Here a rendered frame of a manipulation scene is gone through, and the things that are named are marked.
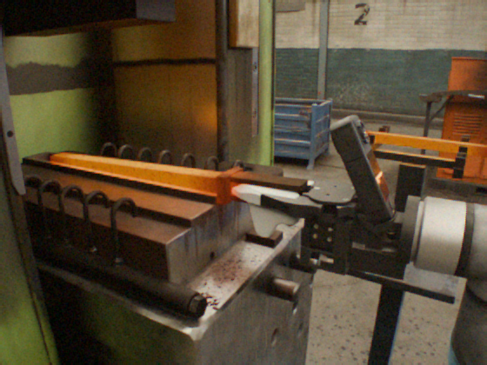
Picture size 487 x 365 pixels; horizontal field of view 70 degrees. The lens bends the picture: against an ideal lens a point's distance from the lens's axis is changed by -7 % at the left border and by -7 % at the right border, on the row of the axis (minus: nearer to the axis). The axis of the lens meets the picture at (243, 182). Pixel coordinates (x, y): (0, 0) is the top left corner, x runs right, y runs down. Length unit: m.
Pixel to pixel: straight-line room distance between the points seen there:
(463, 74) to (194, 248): 3.59
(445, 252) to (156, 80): 0.63
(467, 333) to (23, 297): 0.48
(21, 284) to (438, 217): 0.44
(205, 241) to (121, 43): 0.55
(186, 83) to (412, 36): 7.37
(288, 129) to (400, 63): 4.22
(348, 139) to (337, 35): 7.98
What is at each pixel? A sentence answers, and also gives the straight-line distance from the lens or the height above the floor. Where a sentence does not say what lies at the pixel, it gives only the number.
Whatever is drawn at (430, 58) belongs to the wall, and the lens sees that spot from 7.94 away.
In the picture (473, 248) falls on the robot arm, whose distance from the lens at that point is 0.38.
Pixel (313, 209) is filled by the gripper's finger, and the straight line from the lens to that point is 0.38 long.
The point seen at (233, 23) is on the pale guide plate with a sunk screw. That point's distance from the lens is 0.73.
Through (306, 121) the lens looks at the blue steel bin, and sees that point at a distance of 4.15.
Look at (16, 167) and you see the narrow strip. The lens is 0.43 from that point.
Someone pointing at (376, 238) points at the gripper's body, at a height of 0.98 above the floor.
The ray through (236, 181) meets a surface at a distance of 0.45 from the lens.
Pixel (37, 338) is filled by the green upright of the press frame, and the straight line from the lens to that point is 0.51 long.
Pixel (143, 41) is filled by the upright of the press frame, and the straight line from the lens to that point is 0.84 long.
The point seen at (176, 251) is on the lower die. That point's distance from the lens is 0.41.
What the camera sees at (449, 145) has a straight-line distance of 0.93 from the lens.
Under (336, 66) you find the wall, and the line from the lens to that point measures 8.33.
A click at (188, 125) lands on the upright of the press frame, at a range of 0.77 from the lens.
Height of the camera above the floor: 1.16
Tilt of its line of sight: 18 degrees down
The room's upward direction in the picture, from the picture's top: straight up
